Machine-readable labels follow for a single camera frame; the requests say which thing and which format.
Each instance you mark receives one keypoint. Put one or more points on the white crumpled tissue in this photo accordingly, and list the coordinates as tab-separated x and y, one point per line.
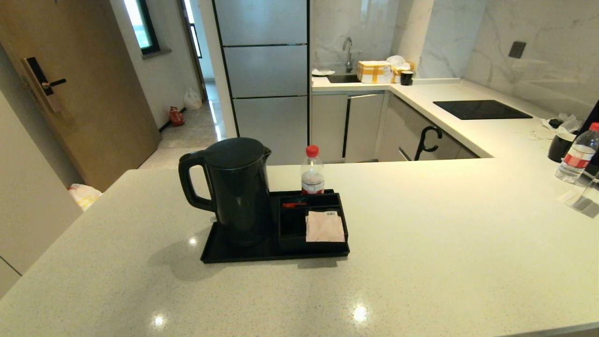
568	123

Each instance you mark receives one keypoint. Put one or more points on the silver refrigerator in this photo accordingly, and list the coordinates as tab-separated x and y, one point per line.
271	70

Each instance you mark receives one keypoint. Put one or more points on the beige tea bag sachet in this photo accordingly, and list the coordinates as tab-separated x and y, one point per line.
325	227

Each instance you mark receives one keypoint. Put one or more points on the red bag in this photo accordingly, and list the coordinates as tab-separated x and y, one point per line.
177	117

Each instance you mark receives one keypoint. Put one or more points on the black electric kettle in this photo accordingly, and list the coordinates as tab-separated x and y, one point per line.
238	196

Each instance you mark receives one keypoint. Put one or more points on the white plastic bag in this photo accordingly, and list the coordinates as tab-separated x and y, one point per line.
193	99

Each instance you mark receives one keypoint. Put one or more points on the grey cooktop base cabinet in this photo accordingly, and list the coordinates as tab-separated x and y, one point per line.
405	127

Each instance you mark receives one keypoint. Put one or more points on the red sachet packet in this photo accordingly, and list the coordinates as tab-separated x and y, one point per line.
294	205

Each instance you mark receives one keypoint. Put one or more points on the black mug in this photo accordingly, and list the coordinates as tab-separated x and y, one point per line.
406	78
558	149

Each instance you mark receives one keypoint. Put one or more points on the black curved hook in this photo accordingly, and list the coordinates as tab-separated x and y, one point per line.
421	144

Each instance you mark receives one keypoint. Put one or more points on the dark wall socket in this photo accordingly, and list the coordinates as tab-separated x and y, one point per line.
516	50

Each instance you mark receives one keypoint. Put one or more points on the translucent bag colourful contents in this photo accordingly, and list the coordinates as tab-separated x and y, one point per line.
85	196

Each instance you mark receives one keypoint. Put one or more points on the dark framed window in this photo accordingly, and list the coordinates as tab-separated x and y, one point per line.
142	23

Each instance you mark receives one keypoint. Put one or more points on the black monitor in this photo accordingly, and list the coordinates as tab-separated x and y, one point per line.
593	117

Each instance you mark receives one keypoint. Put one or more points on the small box yellow tape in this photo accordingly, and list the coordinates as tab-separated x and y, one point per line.
399	74

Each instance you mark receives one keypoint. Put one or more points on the brown wooden door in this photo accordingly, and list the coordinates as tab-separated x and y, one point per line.
98	93

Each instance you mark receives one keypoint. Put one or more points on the black compartment organizer box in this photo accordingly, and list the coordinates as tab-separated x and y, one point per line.
292	234

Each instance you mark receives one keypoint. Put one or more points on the chrome faucet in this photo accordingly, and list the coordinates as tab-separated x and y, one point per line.
350	50

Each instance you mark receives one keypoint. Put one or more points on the cardboard box yellow tape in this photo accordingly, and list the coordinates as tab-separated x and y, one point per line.
374	72

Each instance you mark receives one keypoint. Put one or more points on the white plate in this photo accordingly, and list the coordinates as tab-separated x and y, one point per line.
323	73

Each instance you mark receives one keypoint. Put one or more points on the clear water bottle red cap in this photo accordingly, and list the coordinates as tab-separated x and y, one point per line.
312	180
576	158

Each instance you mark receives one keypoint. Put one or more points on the black serving tray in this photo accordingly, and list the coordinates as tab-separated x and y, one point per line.
243	255

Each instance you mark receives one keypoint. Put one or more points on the black induction cooktop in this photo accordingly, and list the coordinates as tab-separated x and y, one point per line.
482	110

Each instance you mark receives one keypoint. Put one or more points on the grey sink base cabinet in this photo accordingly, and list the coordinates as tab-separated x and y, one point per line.
330	127

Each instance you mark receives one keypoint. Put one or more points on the small black object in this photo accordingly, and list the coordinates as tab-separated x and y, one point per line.
554	123

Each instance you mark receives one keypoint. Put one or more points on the white crumpled bag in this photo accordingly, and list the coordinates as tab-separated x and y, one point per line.
395	60

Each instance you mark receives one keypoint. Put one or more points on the dark kitchen sink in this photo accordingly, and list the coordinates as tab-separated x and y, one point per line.
344	79

